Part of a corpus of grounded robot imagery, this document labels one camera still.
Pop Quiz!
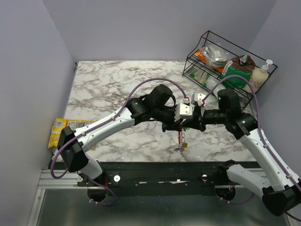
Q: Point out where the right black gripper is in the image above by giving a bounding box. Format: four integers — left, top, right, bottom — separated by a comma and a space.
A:
182, 105, 228, 131

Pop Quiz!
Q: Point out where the keyring with keys red tag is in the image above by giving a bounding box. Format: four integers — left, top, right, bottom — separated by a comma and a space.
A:
174, 128, 189, 153

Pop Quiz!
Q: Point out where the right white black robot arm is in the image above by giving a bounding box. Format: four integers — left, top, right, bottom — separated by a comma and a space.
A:
175, 89, 301, 216

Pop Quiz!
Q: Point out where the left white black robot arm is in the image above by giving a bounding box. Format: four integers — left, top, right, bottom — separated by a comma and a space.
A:
57, 84, 180, 186

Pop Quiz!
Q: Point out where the clear plastic packet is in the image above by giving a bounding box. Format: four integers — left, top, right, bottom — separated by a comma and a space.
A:
206, 76, 226, 97

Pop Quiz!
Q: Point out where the green white snack packet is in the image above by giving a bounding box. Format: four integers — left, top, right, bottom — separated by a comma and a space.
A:
190, 69, 211, 87

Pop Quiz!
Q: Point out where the silver foil bag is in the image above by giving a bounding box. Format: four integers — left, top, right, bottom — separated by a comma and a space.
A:
201, 44, 229, 68

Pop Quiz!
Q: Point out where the orange snack bag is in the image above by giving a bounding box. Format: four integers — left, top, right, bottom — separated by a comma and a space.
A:
193, 48, 224, 73

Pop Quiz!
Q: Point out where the green brown snack bag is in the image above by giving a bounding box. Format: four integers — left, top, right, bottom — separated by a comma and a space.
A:
221, 55, 255, 89

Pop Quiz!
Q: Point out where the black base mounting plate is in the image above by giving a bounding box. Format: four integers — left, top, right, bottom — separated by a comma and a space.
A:
76, 162, 232, 199

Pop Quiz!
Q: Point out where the white pump soap bottle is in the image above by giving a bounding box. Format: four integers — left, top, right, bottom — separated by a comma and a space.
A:
249, 59, 273, 92

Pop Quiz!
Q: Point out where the yellow snack bag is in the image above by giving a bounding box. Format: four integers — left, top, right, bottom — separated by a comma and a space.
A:
48, 118, 95, 148

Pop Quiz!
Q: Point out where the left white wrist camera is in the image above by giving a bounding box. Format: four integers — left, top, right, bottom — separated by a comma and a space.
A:
174, 103, 193, 121

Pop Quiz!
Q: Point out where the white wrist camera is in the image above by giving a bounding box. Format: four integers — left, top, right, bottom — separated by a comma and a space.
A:
174, 103, 193, 121
191, 93, 206, 107

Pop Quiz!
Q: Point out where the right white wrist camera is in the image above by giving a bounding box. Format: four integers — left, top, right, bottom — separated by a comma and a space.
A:
191, 93, 206, 107

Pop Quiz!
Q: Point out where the black wire rack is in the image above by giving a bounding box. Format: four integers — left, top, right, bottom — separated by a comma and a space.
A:
183, 31, 277, 109

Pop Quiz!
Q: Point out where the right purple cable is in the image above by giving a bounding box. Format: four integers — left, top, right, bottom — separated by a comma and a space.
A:
201, 75, 301, 194

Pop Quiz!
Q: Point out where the aluminium frame rail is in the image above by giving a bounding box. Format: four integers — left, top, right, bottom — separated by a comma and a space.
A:
27, 170, 79, 226

